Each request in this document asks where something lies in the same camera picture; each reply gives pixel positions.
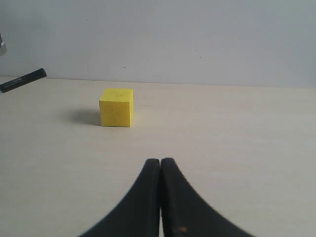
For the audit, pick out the yellow foam cube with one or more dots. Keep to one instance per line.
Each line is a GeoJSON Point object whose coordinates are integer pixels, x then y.
{"type": "Point", "coordinates": [117, 107]}

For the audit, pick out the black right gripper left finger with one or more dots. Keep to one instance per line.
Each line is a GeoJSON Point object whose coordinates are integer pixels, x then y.
{"type": "Point", "coordinates": [138, 213]}

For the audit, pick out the black and white marker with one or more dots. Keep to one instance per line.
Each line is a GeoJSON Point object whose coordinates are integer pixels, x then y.
{"type": "Point", "coordinates": [23, 80]}

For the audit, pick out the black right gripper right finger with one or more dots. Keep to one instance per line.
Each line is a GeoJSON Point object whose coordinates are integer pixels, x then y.
{"type": "Point", "coordinates": [185, 213]}

